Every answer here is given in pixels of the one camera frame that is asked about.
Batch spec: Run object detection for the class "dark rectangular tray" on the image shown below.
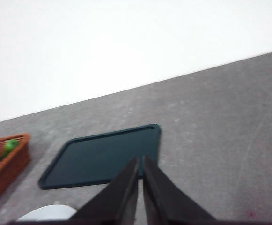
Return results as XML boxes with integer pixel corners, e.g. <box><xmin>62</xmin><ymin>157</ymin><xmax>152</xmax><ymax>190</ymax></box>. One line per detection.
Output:
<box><xmin>38</xmin><ymin>123</ymin><xmax>162</xmax><ymax>190</ymax></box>

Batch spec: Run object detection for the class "brown wicker basket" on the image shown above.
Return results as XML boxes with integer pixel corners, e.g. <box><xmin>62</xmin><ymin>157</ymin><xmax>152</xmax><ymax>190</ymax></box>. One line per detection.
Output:
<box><xmin>0</xmin><ymin>133</ymin><xmax>31</xmax><ymax>210</ymax></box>

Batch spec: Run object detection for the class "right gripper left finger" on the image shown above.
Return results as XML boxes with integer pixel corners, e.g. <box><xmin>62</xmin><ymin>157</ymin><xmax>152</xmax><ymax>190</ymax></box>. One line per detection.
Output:
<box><xmin>67</xmin><ymin>156</ymin><xmax>140</xmax><ymax>225</ymax></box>

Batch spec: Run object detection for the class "green chili pepper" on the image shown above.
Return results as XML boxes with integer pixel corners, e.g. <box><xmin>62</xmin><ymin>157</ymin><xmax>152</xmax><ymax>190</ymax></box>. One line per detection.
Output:
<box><xmin>0</xmin><ymin>139</ymin><xmax>19</xmax><ymax>161</ymax></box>

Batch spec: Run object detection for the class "grey round plate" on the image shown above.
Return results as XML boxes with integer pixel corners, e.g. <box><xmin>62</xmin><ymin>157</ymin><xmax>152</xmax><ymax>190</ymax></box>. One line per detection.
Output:
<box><xmin>16</xmin><ymin>204</ymin><xmax>77</xmax><ymax>222</ymax></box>

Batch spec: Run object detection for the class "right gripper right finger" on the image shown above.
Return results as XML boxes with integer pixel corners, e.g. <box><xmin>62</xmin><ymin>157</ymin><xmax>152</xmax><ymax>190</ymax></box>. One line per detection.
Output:
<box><xmin>143</xmin><ymin>154</ymin><xmax>221</xmax><ymax>225</ymax></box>

